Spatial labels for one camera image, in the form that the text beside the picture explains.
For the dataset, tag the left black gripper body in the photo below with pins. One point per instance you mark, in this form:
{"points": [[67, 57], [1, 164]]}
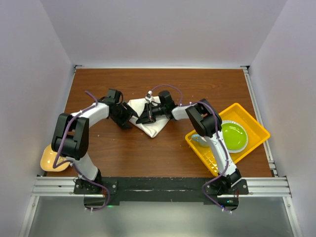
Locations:
{"points": [[122, 114]]}

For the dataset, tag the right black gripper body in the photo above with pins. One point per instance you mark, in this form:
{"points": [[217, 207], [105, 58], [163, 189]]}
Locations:
{"points": [[158, 110]]}

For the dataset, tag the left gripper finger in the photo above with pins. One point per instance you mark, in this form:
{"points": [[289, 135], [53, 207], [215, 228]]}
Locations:
{"points": [[124, 125], [130, 110]]}

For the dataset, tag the white cloth napkin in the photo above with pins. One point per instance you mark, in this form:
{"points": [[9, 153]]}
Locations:
{"points": [[152, 129]]}

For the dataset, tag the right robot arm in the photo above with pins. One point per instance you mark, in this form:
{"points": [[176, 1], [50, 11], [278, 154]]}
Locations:
{"points": [[206, 122]]}

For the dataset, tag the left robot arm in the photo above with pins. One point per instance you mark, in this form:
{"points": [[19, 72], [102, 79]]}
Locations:
{"points": [[71, 136]]}

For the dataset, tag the light blue mug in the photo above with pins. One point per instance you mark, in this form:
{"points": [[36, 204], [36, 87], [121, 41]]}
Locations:
{"points": [[200, 140]]}

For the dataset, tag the tan wooden plate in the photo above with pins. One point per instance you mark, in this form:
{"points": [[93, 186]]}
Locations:
{"points": [[47, 160]]}

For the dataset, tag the green plate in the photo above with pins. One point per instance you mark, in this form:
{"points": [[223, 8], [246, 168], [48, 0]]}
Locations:
{"points": [[235, 136]]}

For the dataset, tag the yellow plastic tray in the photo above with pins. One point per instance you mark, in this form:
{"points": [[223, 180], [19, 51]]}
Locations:
{"points": [[257, 135]]}

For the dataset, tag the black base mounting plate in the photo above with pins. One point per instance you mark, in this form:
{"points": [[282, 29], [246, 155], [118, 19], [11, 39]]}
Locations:
{"points": [[153, 189]]}

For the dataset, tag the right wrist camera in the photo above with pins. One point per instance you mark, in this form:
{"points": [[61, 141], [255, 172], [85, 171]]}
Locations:
{"points": [[149, 97]]}

